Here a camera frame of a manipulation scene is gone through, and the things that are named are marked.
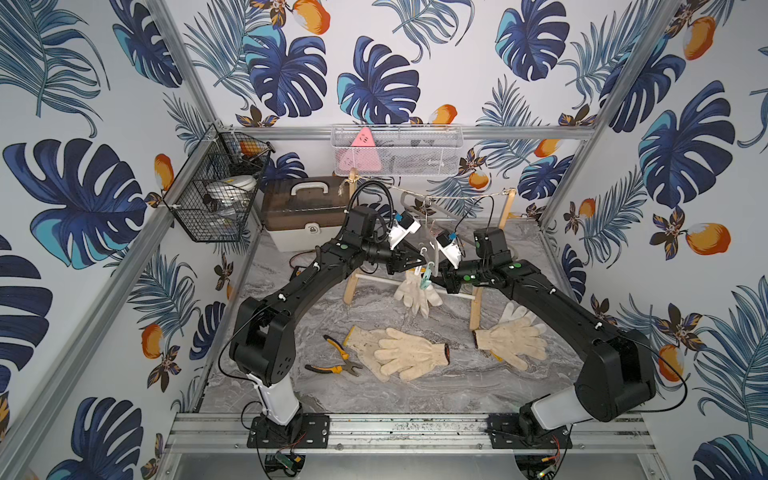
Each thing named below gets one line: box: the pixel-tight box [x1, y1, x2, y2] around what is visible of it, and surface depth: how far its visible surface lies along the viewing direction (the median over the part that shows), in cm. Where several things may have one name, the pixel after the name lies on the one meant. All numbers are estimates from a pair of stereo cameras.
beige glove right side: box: [475, 302, 548, 371], surface depth 90 cm
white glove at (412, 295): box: [394, 270, 443, 318], surface depth 85 cm
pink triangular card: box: [338, 127, 382, 173], surface depth 92 cm
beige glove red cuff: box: [374, 328, 451, 381], surface depth 88 cm
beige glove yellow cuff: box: [344, 325, 393, 382], surface depth 90 cm
